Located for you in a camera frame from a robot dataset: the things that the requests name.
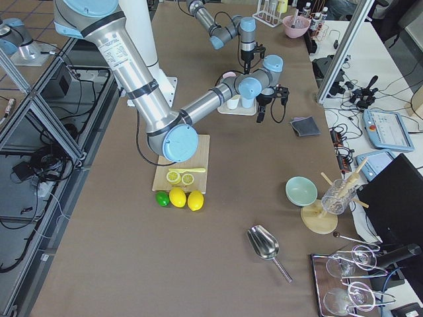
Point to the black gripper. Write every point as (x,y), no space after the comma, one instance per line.
(264,98)
(246,57)

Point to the blue cup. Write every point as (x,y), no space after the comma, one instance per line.
(247,102)

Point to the pink cup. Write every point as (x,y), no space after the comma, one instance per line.
(228,74)

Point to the cream white cup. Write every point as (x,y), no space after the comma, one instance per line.
(232,103)

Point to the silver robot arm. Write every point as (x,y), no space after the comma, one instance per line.
(243,28)
(121,30)

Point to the cream rabbit tray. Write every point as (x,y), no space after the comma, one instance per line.
(239,110)

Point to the mirror tray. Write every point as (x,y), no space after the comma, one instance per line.
(343,283)

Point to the grey folded cloth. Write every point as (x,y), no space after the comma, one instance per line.
(305,126)

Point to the white dish rack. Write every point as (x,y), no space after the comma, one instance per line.
(270,12)

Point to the pink mixing bowl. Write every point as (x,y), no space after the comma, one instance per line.
(295,28)

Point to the bamboo cutting board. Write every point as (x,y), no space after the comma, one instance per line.
(196,166)

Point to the green bowl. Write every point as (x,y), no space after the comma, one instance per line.
(301,191)

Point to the lemon half right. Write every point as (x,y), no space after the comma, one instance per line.
(187,179)

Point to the lemon half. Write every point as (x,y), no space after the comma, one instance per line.
(187,179)
(173,177)

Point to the yellow plastic knife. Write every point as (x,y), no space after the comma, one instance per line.
(185,170)

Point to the lemon half left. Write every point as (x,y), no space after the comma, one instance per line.
(173,177)

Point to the whole lemon right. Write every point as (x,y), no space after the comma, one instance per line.
(195,200)

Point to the whole lemon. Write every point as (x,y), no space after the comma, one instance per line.
(195,200)
(177,197)

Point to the clear glass tumbler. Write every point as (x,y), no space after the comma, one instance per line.
(338,197)

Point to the wooden cup stand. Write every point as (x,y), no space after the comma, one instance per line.
(317,219)

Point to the whole lemon left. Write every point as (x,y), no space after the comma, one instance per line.
(177,197)

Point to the teach pendant tablet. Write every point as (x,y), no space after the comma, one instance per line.
(386,130)

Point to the green lime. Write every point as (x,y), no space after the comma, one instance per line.
(162,198)

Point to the metal scoop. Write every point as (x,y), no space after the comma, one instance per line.
(266,247)

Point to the small brown spoon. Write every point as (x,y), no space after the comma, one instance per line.
(336,234)

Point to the black monitor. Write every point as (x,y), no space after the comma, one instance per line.
(394,197)

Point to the wine glass upper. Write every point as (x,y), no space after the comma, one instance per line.
(350,263)

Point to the wine glass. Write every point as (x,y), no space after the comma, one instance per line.
(350,263)
(357,297)

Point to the wine glass lower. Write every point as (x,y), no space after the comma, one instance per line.
(357,297)

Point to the aluminium frame post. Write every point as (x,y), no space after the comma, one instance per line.
(336,9)

